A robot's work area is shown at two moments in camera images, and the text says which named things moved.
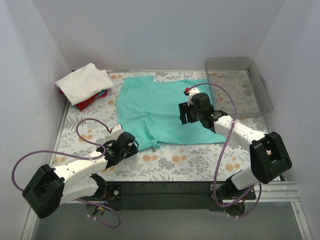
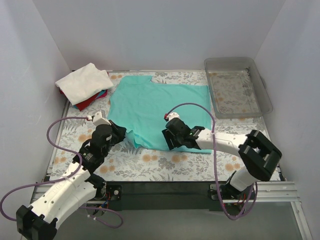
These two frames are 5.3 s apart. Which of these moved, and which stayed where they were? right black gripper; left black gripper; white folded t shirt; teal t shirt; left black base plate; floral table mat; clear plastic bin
Moved: teal t shirt; right black gripper; left black gripper
Stayed: floral table mat; clear plastic bin; white folded t shirt; left black base plate
